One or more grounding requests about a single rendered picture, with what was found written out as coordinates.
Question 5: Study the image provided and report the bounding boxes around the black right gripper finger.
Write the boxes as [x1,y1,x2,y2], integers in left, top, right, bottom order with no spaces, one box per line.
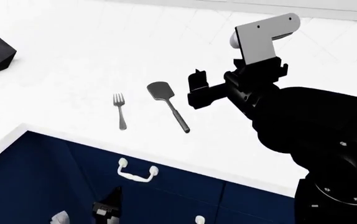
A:
[278,57,289,83]
[188,68,211,93]

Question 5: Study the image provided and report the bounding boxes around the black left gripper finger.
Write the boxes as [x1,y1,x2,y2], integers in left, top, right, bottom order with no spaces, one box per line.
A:
[102,185,124,208]

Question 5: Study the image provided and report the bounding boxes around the navy blue drawer front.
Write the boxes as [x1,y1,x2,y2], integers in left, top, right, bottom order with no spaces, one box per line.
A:
[63,139,228,224]

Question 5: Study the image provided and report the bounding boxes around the grey metal spatula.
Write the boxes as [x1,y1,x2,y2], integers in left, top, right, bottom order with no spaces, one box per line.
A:
[146,81,191,134]

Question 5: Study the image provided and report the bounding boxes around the silver metal fork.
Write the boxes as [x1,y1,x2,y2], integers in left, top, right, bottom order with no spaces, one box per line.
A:
[113,92,128,131]

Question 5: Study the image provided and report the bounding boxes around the navy blue cabinet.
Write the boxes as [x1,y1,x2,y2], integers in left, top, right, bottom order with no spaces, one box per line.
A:
[0,129,298,224]

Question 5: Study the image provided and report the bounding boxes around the white curved drawer handle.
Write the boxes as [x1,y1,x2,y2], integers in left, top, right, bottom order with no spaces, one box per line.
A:
[117,157,160,183]

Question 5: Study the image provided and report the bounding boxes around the grey white wrist camera mount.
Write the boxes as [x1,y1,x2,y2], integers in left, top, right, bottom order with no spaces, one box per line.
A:
[229,13,301,67]

